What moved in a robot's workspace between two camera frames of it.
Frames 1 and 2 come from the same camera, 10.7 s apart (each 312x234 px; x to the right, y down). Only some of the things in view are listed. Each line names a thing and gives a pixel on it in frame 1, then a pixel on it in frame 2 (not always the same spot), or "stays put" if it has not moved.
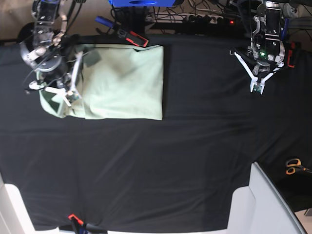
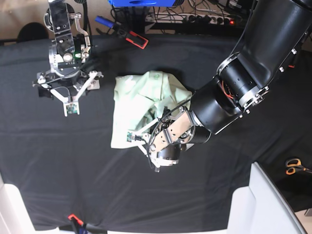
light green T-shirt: (127, 83) -> (139, 99)
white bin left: (14, 217) stays put
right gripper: (262, 69) -> (172, 133)
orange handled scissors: (295, 165) stays put
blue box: (141, 3) stays put
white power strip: (189, 18) stays put
